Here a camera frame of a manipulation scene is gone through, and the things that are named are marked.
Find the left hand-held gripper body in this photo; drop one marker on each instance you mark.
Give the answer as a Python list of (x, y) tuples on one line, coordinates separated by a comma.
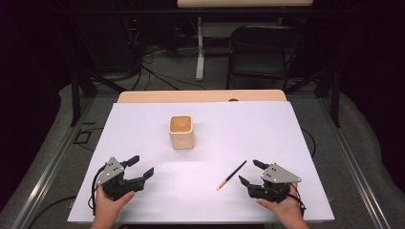
[(110, 171)]

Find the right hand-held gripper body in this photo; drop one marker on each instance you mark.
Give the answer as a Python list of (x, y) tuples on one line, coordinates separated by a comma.
[(278, 175)]

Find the brush with gold ferrule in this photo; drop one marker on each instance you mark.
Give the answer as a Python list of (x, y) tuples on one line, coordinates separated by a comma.
[(231, 175)]

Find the beige square cup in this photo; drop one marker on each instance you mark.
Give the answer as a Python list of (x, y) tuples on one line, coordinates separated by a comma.
[(182, 138)]

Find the person's left hand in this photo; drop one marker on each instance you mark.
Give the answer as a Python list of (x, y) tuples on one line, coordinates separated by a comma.
[(106, 206)]

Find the person's right hand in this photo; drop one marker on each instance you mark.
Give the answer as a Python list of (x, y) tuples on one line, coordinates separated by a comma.
[(286, 210)]

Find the white table sheet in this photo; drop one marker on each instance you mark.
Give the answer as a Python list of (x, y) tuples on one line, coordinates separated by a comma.
[(197, 191)]

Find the black tape square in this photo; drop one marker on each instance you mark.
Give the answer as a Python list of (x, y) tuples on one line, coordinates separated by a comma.
[(75, 137)]

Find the light wooden table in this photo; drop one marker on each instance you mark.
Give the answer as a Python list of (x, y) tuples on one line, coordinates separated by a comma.
[(191, 95)]

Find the black folding chair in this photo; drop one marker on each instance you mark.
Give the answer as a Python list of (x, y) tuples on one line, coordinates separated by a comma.
[(261, 68)]

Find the aluminium floor rail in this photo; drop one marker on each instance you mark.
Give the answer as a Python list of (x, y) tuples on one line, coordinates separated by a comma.
[(47, 175), (353, 168)]

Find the black metal frame stand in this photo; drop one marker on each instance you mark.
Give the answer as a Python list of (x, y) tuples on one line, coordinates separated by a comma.
[(75, 95), (335, 95)]

